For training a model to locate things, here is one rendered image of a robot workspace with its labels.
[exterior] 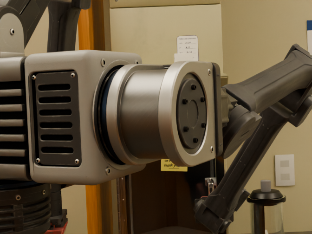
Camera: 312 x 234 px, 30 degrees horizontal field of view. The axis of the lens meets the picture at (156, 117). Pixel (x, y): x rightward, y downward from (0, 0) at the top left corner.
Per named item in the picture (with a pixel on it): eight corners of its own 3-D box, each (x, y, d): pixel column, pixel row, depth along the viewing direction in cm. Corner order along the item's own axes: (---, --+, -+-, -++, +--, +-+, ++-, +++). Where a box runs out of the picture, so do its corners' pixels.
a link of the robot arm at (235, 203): (266, 73, 118) (310, 103, 114) (277, 67, 122) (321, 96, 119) (184, 215, 141) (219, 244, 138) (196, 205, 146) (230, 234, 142)
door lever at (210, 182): (214, 210, 168) (205, 211, 168) (213, 178, 168) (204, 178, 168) (216, 214, 163) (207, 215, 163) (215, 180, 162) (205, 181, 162)
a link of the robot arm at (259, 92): (299, 32, 118) (341, 59, 114) (268, 85, 125) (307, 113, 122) (183, 83, 83) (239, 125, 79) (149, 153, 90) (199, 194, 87)
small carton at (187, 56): (174, 75, 164) (173, 54, 164) (192, 75, 164) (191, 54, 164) (175, 75, 159) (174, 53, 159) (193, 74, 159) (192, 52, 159)
